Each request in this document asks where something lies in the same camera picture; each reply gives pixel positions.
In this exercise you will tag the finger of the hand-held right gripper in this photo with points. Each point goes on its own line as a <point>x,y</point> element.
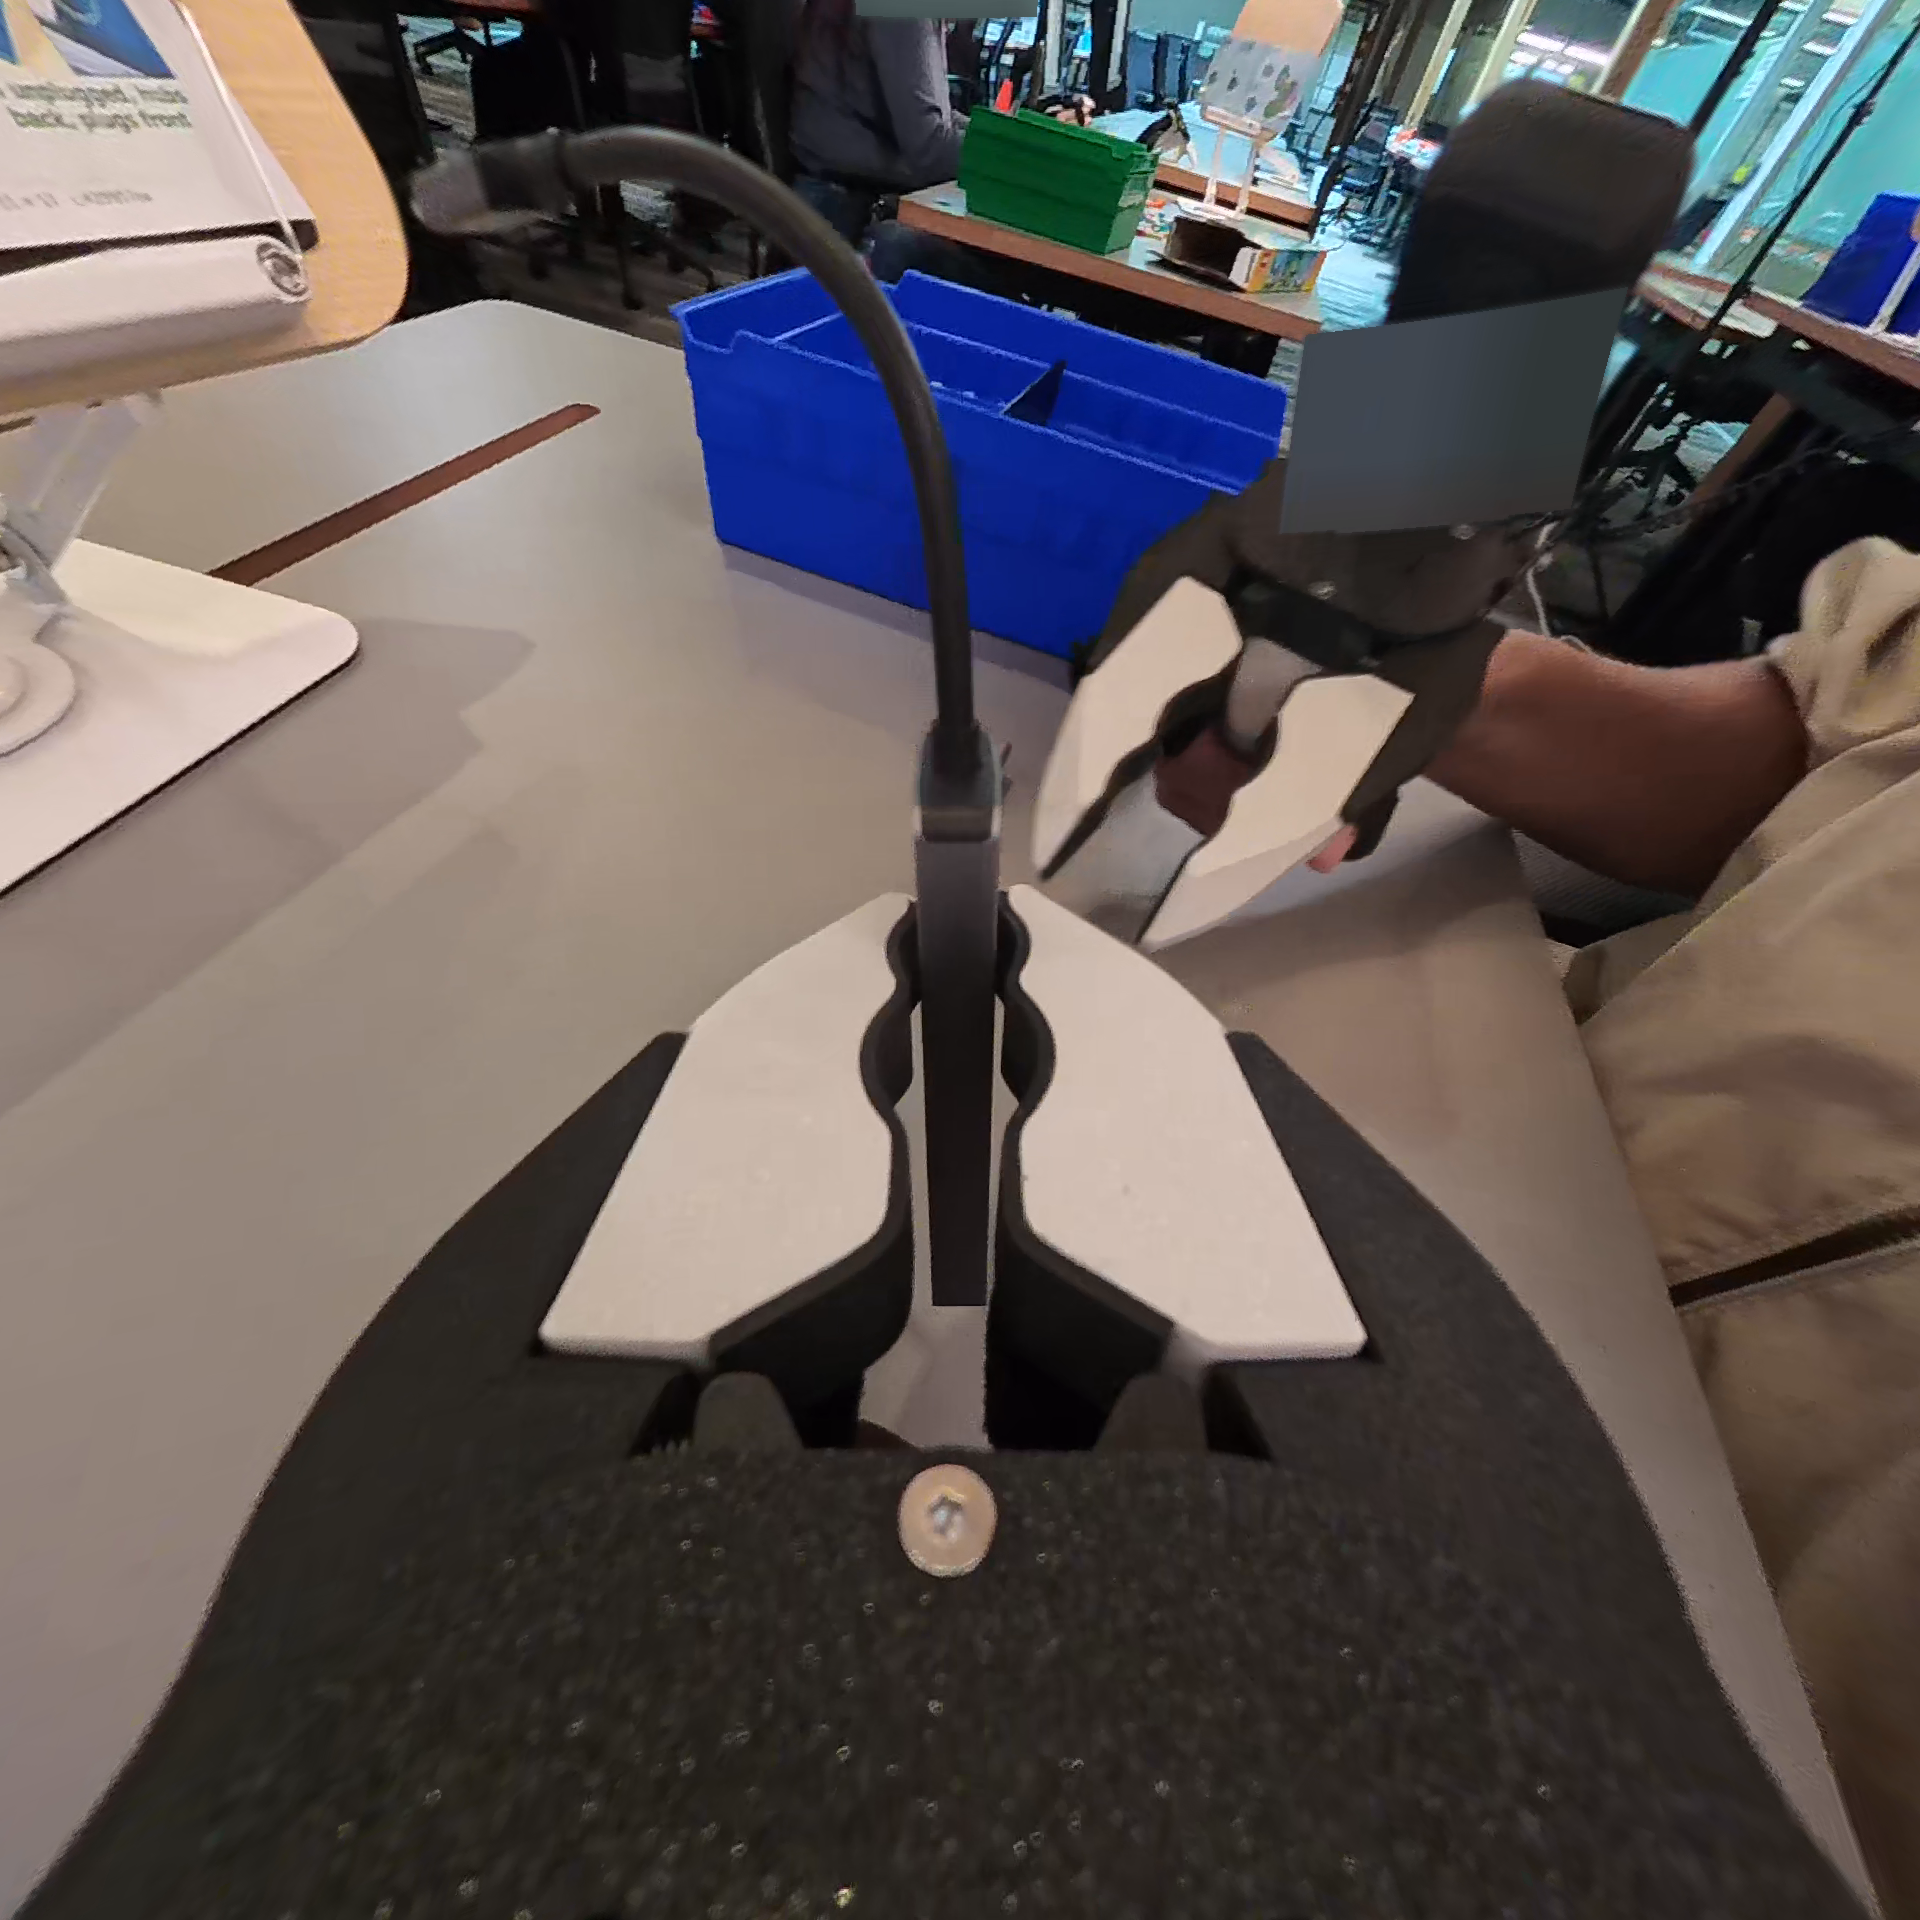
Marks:
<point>1305,795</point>
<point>1125,705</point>

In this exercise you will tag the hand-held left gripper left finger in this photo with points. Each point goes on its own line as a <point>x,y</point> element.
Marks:
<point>734,1185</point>

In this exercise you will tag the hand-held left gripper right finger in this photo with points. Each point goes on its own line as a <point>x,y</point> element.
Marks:
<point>1172,1185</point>

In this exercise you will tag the grey usb hub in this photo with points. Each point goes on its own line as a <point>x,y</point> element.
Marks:
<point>957,1049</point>

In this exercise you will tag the blue plastic bin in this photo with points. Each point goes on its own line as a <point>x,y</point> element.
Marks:
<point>1869,271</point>
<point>809,464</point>

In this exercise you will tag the person's right forearm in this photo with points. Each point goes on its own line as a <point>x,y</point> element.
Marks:
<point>1622,751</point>

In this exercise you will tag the small colourful cardboard box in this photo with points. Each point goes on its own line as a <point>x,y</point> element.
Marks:
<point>1277,271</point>

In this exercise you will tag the wooden office desk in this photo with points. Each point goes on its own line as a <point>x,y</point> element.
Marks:
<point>1142,276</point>

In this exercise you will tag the green plastic bin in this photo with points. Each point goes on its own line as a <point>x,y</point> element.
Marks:
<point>1049,180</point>

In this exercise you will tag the printed instruction sheet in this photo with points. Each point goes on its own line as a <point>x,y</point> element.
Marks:
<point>136,164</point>

